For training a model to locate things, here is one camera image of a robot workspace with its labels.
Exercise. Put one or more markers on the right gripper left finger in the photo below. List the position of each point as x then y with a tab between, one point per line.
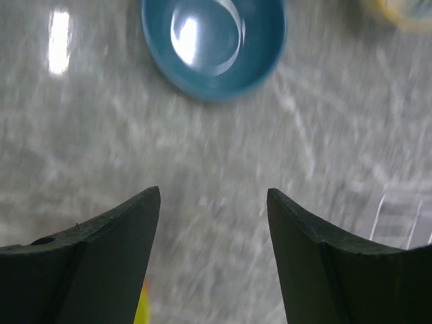
90	273

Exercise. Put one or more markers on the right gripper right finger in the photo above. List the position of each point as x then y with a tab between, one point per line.
329	275

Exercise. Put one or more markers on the white wire dish rack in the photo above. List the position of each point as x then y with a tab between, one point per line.
399	215

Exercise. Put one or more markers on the dark blue bowl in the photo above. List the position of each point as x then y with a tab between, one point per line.
215	50

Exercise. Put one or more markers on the patterned white blue bowl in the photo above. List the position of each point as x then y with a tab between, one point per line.
410	16

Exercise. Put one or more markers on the lime green bowl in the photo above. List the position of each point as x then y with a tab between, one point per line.
143	311

